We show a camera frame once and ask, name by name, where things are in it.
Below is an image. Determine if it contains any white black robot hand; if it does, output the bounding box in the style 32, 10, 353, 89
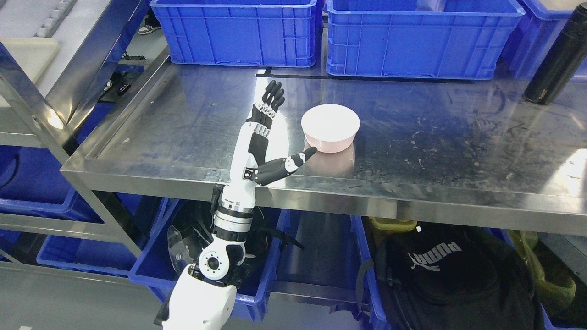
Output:
229, 80, 317, 186

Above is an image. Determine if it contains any pink plastic bowl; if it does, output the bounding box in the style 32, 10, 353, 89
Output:
300, 104, 360, 153

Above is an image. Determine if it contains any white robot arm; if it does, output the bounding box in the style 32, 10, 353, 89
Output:
154, 184, 254, 330

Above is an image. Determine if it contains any steel shelf rack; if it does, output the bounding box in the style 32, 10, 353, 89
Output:
1, 0, 148, 256

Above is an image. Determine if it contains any blue crate back middle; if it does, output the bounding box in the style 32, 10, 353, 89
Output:
326, 0, 526, 81

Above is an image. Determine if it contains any blue crate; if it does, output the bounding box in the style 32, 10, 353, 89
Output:
501, 0, 581, 81
326, 0, 526, 81
150, 0, 324, 67

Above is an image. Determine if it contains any black motorcycle helmet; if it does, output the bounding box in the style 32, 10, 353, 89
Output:
167, 200, 304, 290

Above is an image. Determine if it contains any blue crate back left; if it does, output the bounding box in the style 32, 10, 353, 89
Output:
150, 0, 324, 67

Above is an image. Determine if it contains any blue bin holding helmet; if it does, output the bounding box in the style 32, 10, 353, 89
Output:
129, 199, 293, 322

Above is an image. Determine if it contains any black white sneaker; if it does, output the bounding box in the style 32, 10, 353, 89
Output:
138, 17, 161, 35

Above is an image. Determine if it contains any yellow lidded container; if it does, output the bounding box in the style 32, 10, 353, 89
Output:
369, 217, 418, 247

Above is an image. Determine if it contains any blue bin lower left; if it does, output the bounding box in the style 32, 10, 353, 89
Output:
36, 196, 156, 278

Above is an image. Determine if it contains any steel work table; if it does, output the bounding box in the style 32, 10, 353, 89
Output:
61, 54, 587, 236

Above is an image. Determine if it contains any blue bin under backpack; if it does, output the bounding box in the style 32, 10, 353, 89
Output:
350, 215, 391, 330

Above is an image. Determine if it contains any blue bin far left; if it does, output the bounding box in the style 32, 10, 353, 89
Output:
0, 103, 115, 223

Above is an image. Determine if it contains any cream plastic tray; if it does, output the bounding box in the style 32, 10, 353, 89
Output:
1, 37, 61, 87

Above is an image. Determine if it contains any black puma backpack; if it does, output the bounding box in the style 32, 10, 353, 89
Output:
374, 223, 545, 330

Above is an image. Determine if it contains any blue crate back right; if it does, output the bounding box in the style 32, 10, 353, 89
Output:
501, 0, 581, 81

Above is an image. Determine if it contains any black thermos bottle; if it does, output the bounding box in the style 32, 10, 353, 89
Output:
524, 2, 587, 105

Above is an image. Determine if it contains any yellow green plastic bag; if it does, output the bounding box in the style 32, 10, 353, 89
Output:
506, 230, 576, 314

